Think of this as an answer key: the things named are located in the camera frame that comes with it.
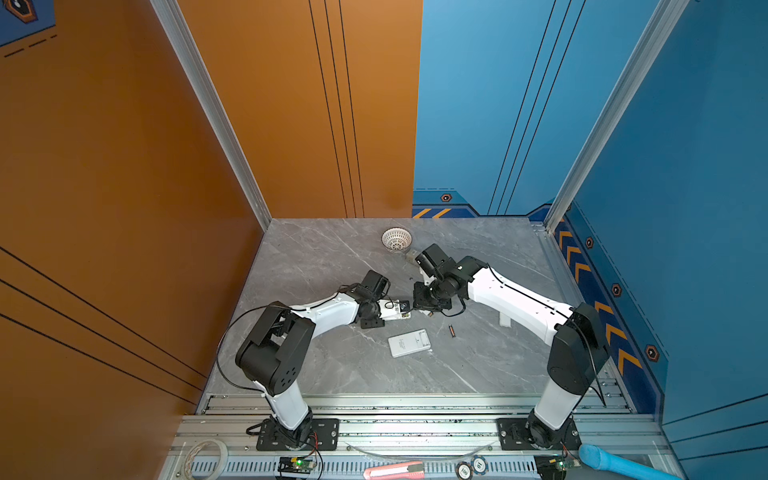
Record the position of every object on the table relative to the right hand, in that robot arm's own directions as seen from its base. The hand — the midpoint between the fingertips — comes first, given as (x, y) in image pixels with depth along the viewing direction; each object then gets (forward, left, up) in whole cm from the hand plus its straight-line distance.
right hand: (412, 306), depth 83 cm
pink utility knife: (-37, +5, -12) cm, 39 cm away
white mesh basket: (+34, +4, -9) cm, 36 cm away
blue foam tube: (-36, -49, -14) cm, 62 cm away
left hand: (+7, +11, -10) cm, 17 cm away
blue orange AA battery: (-2, -13, -13) cm, 18 cm away
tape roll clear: (-37, +53, -12) cm, 66 cm away
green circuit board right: (-35, -32, -14) cm, 50 cm away
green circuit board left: (-35, +29, -13) cm, 48 cm away
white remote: (-1, +5, 0) cm, 5 cm away
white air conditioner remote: (-6, +1, -10) cm, 12 cm away
